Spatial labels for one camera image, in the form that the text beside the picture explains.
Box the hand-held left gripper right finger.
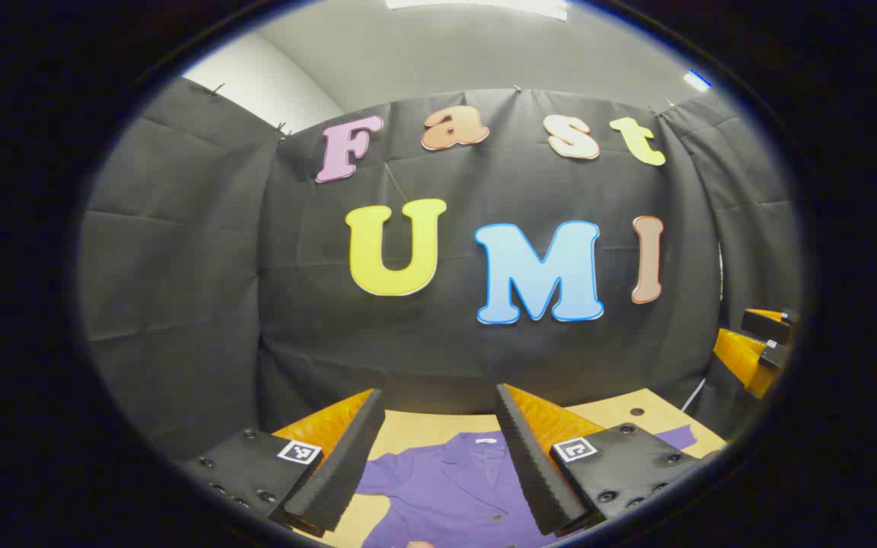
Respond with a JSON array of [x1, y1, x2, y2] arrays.
[[494, 384, 702, 538]]

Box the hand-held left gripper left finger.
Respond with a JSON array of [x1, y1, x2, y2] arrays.
[[180, 388, 386, 538]]

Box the purple button shirt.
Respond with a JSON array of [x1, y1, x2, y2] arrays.
[[355, 425, 698, 548]]

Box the black backdrop cloth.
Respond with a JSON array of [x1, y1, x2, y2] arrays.
[[77, 76, 805, 461]]

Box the long ceiling light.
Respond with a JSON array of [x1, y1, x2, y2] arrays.
[[385, 0, 570, 21]]

